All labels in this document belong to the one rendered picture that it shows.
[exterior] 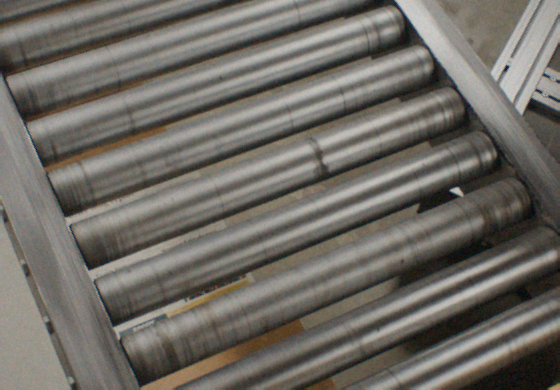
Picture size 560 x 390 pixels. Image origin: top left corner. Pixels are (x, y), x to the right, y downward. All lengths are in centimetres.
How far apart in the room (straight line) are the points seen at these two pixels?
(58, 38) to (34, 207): 22
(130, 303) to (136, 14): 35
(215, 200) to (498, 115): 33
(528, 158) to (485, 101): 8
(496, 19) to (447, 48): 119
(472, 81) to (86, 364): 53
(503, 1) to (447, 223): 141
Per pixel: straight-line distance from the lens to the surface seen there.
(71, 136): 99
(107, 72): 104
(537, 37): 197
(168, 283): 91
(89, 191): 96
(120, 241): 93
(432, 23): 113
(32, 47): 107
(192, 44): 107
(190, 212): 94
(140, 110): 101
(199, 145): 98
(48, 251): 92
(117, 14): 109
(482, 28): 226
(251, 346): 174
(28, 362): 174
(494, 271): 96
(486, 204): 100
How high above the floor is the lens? 162
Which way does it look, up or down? 58 degrees down
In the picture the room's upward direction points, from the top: 12 degrees clockwise
